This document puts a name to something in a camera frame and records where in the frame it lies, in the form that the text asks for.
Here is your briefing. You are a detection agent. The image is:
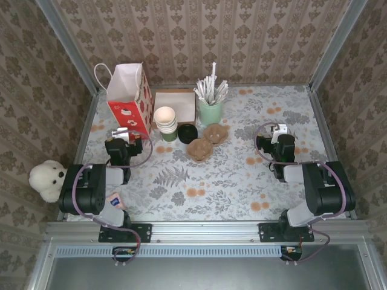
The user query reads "red white paper gift bag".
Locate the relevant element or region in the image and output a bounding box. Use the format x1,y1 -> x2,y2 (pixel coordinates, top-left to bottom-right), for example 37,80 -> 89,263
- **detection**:
94,62 -> 154,137

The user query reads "pink sugar packet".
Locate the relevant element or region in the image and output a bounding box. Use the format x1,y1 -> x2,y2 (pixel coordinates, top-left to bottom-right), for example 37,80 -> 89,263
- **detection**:
106,193 -> 126,210

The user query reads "green paper cup stack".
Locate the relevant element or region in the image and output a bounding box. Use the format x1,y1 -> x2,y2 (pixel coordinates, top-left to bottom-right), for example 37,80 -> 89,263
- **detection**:
153,106 -> 178,142

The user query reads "floral patterned table cover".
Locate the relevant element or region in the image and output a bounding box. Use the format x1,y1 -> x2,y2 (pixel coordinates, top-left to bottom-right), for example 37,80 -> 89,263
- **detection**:
68,85 -> 348,221

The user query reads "black cup lid stack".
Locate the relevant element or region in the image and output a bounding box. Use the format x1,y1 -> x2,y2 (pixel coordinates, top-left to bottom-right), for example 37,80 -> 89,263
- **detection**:
177,123 -> 199,143

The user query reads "cardboard box with paper towel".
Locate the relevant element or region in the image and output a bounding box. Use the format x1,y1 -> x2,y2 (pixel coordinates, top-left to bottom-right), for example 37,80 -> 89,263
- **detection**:
155,92 -> 196,121

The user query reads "white teddy bear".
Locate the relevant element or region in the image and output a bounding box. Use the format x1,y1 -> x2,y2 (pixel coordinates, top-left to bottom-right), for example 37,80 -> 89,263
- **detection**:
28,160 -> 69,203

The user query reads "pale green ceramic mug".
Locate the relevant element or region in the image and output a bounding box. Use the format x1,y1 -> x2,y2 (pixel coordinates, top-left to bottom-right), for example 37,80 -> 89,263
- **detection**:
198,98 -> 224,127

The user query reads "brown cardboard napkin box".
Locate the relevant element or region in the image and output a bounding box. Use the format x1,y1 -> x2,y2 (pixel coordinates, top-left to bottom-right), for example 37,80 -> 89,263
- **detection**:
152,89 -> 197,130

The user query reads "tallest white wrapped straw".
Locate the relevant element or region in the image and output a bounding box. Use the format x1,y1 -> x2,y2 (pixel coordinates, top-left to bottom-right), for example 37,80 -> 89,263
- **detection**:
210,62 -> 218,103

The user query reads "black electronics board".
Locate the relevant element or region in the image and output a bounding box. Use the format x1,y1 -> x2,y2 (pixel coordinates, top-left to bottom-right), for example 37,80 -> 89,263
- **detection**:
112,246 -> 137,263
280,245 -> 303,262

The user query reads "grey sheet metal panel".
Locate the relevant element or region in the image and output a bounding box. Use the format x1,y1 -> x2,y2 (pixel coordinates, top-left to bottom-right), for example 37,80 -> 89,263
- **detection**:
25,238 -> 387,290

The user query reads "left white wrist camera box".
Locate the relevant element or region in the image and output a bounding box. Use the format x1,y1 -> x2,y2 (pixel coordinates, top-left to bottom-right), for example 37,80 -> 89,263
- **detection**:
111,127 -> 129,140

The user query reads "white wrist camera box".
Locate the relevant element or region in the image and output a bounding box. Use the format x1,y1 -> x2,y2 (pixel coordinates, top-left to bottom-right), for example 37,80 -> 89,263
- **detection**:
270,123 -> 288,136
111,127 -> 129,140

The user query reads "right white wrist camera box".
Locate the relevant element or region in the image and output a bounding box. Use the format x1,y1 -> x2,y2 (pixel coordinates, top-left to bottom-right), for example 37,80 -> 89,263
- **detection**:
270,123 -> 288,136

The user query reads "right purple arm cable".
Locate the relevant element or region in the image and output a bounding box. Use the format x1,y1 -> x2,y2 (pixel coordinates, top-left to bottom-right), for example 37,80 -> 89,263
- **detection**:
255,121 -> 348,266

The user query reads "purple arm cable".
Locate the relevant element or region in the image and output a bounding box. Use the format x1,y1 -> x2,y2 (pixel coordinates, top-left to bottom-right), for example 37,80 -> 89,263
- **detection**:
71,129 -> 154,268
255,121 -> 348,266

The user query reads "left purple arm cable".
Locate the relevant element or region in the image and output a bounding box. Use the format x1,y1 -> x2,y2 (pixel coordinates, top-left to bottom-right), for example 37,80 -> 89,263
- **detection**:
71,129 -> 154,268

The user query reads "aluminium table side rail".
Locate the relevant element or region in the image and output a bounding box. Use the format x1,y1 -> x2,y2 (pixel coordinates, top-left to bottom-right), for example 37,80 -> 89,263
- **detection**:
307,86 -> 358,220
57,89 -> 100,221

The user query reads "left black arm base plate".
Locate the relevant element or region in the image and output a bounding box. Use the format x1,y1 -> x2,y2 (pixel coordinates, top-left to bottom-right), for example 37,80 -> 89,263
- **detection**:
99,222 -> 152,243

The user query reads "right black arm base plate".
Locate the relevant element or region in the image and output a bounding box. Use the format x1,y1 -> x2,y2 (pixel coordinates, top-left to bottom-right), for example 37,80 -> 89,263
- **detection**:
258,222 -> 315,243

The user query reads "wide aluminium mounting rail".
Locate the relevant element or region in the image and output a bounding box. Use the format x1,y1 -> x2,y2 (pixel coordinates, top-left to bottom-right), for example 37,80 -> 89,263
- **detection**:
45,220 -> 371,242

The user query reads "aluminium frame post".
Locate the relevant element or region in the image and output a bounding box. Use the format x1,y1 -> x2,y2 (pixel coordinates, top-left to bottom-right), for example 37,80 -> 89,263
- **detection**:
35,0 -> 100,95
308,0 -> 368,91

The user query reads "grey slotted cable duct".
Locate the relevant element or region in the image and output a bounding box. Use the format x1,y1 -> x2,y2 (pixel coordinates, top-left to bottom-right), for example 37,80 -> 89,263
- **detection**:
56,245 -> 284,257

